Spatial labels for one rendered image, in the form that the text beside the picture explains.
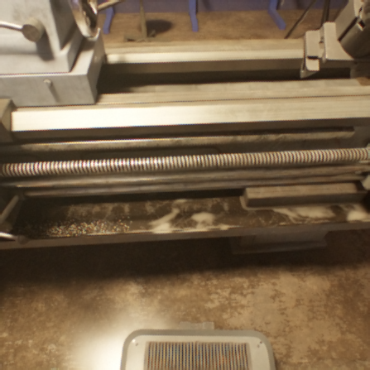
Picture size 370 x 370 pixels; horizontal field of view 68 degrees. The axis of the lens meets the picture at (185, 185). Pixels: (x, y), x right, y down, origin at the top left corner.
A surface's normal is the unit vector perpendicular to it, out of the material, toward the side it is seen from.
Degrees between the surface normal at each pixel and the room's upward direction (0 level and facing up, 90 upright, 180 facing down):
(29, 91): 90
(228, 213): 0
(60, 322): 0
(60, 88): 90
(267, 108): 36
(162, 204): 0
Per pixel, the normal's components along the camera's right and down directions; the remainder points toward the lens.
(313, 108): 0.04, -0.06
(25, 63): 0.06, 0.38
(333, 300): 0.00, -0.63
